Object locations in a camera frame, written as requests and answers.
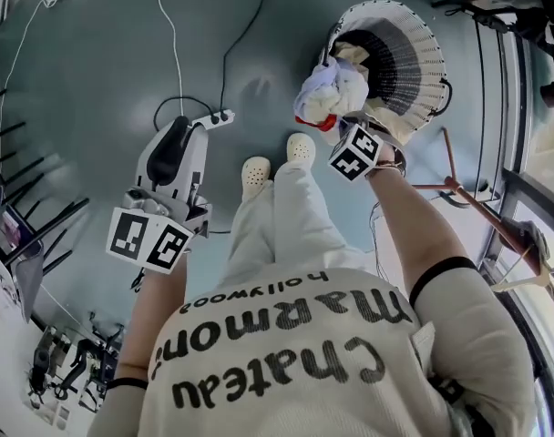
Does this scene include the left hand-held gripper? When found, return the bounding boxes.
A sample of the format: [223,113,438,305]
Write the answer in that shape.
[106,115,213,275]

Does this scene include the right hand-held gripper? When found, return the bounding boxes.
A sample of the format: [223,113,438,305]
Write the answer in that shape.
[326,111,385,183]

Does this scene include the white garment with red trim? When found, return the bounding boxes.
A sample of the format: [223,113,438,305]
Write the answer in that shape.
[293,55,370,135]

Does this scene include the cream beige garment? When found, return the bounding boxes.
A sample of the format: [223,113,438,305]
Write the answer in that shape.
[335,43,422,148]

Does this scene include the wooden coat rack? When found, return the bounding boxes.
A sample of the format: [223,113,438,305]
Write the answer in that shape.
[413,127,554,322]

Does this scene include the person's right forearm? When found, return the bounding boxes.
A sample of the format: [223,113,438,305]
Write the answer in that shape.
[365,170,481,307]

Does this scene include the person's left forearm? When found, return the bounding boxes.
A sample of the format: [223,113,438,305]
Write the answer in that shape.
[115,257,190,384]

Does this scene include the black garment rack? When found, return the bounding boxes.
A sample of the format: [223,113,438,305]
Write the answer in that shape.
[430,0,510,202]

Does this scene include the person's right white shoe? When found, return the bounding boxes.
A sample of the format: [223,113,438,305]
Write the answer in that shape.
[285,132,318,166]

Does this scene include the person's white shoe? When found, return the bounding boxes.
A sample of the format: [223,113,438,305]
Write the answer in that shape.
[240,155,272,202]
[285,132,318,166]

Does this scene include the person's left white shoe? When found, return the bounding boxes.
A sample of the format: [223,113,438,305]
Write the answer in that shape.
[240,155,272,202]

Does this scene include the person's white trousers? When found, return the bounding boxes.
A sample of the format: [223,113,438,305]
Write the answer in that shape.
[215,159,369,290]

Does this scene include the white woven laundry basket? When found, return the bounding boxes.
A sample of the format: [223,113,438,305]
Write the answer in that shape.
[320,0,454,147]

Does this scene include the black grey chair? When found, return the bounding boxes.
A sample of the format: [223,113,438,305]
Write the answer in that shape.
[0,87,92,325]

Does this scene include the grey cap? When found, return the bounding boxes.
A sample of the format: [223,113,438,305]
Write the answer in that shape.
[499,215,552,275]

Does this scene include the light wooden hanger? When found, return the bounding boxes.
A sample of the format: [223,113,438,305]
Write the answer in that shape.
[490,243,554,294]

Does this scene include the black office chair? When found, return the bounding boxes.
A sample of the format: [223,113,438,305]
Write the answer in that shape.
[28,323,123,416]

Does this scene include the person's cream lettered shirt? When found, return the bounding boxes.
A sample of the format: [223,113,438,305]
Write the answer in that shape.
[87,257,540,437]

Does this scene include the black power cable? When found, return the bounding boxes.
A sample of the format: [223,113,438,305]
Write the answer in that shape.
[220,0,277,114]
[153,96,214,132]

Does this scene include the white power cable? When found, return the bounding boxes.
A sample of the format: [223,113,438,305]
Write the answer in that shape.
[142,0,185,116]
[0,0,50,129]

